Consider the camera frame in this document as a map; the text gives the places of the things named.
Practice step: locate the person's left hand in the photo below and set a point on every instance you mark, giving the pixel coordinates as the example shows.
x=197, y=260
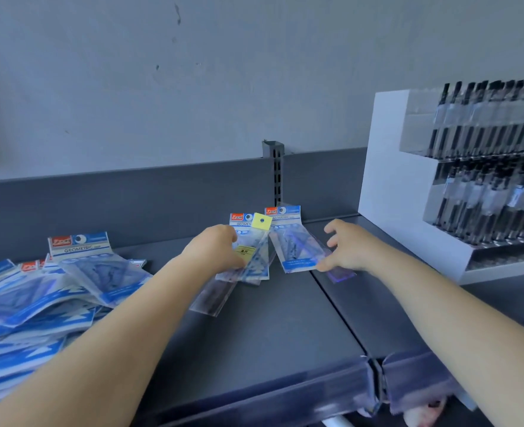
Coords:
x=215, y=251

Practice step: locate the person's right hand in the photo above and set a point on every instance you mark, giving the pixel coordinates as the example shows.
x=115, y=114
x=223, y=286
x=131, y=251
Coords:
x=360, y=253

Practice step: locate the person's left fingers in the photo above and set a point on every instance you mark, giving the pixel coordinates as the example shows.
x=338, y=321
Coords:
x=237, y=255

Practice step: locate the person's right thumb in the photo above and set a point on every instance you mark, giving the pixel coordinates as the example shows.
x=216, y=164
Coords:
x=326, y=263

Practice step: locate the blue geometry set packet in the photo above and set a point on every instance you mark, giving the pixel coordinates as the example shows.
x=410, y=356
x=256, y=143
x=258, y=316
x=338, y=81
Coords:
x=293, y=244
x=257, y=262

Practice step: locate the clear ruler packet yellow tag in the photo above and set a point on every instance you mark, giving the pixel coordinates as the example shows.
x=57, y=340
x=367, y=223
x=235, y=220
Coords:
x=213, y=297

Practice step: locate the person's left forearm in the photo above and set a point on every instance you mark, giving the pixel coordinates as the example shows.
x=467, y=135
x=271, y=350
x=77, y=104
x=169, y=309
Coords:
x=97, y=346

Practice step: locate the person's right forearm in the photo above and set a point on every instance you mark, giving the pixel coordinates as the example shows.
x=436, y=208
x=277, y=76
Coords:
x=457, y=333

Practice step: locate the small purple plastic piece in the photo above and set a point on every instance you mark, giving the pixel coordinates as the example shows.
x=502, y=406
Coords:
x=342, y=276

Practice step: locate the dark grey metal shelf board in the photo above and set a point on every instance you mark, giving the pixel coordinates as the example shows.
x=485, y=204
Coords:
x=360, y=306
x=266, y=324

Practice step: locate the grey slotted shelf upright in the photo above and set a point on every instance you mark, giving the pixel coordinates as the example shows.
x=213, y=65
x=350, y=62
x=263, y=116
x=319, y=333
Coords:
x=272, y=173

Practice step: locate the dark grey shelf back panel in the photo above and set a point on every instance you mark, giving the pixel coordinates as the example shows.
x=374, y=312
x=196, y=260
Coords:
x=155, y=195

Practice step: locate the white pen display stand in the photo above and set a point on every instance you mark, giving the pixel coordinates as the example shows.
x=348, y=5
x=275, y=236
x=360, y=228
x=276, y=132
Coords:
x=391, y=173

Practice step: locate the row of black pens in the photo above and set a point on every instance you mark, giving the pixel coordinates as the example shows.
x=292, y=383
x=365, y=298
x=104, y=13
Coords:
x=484, y=115
x=488, y=200

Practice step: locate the pink and white item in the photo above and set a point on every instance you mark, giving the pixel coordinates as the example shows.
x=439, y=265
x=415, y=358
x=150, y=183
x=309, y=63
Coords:
x=424, y=413

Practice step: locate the pile of blue stationery packs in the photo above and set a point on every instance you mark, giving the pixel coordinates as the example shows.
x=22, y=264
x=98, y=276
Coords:
x=44, y=302

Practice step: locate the clear plastic price rail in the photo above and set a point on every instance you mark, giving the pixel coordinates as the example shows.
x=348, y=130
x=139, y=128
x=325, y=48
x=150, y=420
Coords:
x=279, y=400
x=417, y=373

